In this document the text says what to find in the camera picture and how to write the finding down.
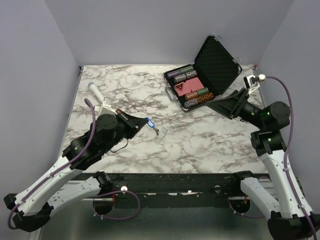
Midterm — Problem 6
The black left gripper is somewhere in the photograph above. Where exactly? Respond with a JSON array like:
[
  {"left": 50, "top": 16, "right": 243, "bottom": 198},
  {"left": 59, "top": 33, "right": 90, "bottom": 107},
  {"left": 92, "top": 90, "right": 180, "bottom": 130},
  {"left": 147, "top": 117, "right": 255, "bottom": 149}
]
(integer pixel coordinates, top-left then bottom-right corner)
[{"left": 102, "top": 109, "right": 149, "bottom": 154}]

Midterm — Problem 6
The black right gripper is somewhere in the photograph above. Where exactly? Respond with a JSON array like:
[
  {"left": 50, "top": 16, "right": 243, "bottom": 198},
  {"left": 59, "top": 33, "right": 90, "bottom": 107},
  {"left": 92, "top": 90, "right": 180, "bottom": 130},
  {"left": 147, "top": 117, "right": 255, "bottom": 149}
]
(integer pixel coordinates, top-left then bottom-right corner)
[{"left": 204, "top": 86, "right": 266, "bottom": 129}]

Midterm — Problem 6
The blue plastic key tag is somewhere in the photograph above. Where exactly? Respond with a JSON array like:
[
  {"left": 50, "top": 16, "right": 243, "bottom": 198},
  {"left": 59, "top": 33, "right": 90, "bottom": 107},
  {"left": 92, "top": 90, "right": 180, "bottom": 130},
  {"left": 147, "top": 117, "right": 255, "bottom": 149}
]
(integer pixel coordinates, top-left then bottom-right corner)
[{"left": 145, "top": 117, "right": 155, "bottom": 129}]

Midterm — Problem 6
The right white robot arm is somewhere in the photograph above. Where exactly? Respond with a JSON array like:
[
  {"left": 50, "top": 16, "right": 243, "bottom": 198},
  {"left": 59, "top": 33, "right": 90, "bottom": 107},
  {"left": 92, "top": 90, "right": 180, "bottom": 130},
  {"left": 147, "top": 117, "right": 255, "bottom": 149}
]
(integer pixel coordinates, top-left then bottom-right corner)
[{"left": 206, "top": 88, "right": 320, "bottom": 240}]

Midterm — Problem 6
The orange black chip stack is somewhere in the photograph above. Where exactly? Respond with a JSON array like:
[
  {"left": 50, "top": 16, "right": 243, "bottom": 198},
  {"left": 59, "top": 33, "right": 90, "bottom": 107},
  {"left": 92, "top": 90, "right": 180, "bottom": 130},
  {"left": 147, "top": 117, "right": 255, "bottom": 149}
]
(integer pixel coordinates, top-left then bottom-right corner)
[{"left": 197, "top": 92, "right": 214, "bottom": 103}]

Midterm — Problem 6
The brown chip stack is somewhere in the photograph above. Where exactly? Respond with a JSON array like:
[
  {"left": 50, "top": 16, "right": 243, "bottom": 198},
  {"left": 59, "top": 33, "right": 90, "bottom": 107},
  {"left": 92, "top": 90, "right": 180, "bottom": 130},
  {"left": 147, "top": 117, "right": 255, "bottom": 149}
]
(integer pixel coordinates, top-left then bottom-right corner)
[{"left": 184, "top": 91, "right": 199, "bottom": 101}]

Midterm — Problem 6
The black poker chip case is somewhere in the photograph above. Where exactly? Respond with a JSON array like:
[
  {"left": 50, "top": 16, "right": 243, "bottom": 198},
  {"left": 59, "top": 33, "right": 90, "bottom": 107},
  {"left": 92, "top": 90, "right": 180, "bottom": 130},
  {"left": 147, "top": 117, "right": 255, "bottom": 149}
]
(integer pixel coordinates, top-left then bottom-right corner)
[{"left": 163, "top": 35, "right": 242, "bottom": 112}]

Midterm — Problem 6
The blue tan chip stack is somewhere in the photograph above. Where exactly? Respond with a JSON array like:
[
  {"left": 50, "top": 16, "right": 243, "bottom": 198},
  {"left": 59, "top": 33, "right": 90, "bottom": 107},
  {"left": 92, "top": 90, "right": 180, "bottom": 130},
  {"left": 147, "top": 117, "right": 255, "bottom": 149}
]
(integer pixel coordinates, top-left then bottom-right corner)
[{"left": 184, "top": 98, "right": 199, "bottom": 109}]

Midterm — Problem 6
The pink playing card deck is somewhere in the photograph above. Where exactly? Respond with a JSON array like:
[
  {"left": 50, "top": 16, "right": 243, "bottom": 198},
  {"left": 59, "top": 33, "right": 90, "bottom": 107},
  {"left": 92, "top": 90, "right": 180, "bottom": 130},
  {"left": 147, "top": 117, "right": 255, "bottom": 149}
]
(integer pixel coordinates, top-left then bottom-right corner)
[{"left": 174, "top": 82, "right": 192, "bottom": 97}]

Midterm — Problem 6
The green chip stack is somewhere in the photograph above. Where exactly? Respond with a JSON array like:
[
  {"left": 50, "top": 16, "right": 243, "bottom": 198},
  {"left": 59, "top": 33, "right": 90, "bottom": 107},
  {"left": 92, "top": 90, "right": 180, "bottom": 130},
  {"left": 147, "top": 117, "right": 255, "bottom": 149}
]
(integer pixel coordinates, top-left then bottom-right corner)
[{"left": 177, "top": 65, "right": 194, "bottom": 75}]

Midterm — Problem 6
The white microphone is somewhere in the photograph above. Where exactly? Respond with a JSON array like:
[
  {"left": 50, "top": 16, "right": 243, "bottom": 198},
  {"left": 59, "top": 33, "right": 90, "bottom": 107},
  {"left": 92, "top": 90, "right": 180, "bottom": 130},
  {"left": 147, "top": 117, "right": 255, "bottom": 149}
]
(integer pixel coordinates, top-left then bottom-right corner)
[{"left": 88, "top": 82, "right": 105, "bottom": 103}]

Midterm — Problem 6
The purple chip stack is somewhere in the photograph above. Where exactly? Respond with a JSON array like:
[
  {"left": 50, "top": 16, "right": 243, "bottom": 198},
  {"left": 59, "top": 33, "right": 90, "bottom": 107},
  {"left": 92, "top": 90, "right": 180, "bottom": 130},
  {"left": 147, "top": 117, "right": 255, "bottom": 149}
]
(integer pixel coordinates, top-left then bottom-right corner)
[{"left": 167, "top": 70, "right": 181, "bottom": 78}]

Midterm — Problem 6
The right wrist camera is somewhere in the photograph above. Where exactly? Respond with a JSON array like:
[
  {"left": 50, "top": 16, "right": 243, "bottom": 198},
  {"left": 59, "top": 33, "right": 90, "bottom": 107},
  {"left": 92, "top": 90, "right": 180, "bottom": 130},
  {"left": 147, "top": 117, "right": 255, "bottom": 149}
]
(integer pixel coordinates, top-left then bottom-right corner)
[{"left": 243, "top": 74, "right": 266, "bottom": 95}]

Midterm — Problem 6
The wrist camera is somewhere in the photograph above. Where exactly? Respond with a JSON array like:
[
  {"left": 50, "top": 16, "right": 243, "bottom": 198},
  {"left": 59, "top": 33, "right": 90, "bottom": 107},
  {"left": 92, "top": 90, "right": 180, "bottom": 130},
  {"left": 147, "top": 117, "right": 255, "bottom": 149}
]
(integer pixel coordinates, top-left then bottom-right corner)
[
  {"left": 243, "top": 74, "right": 266, "bottom": 95},
  {"left": 94, "top": 97, "right": 117, "bottom": 116}
]

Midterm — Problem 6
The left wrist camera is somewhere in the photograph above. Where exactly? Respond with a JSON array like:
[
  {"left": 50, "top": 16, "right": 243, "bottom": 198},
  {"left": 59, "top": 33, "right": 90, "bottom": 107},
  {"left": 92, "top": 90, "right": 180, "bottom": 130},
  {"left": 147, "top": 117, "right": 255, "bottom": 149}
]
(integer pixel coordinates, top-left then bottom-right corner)
[{"left": 94, "top": 97, "right": 117, "bottom": 116}]

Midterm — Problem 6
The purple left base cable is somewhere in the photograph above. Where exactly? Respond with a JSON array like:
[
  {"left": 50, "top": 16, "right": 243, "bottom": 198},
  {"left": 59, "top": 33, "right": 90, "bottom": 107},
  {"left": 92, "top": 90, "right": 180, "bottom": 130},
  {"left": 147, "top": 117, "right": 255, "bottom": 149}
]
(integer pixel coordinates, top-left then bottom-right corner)
[{"left": 93, "top": 187, "right": 142, "bottom": 221}]

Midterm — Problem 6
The black table front rail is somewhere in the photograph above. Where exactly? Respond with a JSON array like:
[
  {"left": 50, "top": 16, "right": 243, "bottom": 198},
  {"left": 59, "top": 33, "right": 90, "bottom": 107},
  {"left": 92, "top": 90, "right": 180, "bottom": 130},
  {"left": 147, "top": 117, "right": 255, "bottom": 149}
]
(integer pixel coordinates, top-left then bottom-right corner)
[{"left": 44, "top": 172, "right": 276, "bottom": 208}]

